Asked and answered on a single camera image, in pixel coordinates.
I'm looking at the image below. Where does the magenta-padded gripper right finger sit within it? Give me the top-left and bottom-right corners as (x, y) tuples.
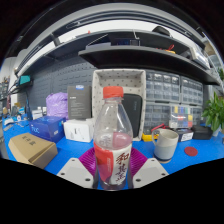
(129, 147), (170, 190)

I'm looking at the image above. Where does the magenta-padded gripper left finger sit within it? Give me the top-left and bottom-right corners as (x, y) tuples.
(56, 147), (99, 190)

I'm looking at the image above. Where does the clear red-capped drink bottle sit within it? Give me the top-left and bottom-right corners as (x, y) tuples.
(92, 85), (134, 192)

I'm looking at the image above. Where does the grey and white mug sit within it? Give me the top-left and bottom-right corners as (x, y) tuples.
(151, 128), (180, 164)

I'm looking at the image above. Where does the yellow multimeter with red leads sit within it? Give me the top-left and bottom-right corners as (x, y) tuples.
(141, 123), (168, 143)

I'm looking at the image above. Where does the white carton box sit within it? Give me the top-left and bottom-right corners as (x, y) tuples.
(63, 117), (96, 144)

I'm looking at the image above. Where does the flat round red coaster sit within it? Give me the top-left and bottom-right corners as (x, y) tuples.
(183, 145), (199, 158)

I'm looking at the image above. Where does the brown cardboard box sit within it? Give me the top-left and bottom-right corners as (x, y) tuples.
(7, 132), (59, 170)

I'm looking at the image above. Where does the blue carton box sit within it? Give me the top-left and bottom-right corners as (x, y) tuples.
(28, 115), (66, 144)

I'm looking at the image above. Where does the black box with white label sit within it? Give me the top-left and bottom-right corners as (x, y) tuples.
(176, 128), (195, 143)

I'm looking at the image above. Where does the grey small-parts drawer cabinet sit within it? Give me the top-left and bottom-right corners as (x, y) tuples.
(143, 101), (173, 129)
(192, 105), (204, 126)
(145, 70), (182, 104)
(179, 76), (204, 107)

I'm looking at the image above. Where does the black zip case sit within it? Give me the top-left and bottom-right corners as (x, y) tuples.
(122, 93), (144, 138)

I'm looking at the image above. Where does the clear organizer with coloured parts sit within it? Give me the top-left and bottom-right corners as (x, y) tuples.
(169, 103), (195, 129)

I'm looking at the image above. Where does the flat black case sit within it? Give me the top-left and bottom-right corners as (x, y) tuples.
(191, 124), (214, 140)

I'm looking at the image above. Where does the purple plastic bag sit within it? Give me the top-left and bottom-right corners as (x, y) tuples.
(45, 91), (69, 120)

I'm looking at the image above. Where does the green potted plant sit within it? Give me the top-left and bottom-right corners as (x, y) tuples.
(200, 91), (224, 138)

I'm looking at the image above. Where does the white perforated tray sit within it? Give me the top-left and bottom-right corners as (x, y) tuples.
(91, 68), (147, 142)

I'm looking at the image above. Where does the teal hanging tool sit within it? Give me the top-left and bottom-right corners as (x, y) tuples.
(18, 74), (32, 86)

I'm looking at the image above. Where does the dark overhead shelf unit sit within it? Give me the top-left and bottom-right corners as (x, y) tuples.
(13, 19), (223, 88)

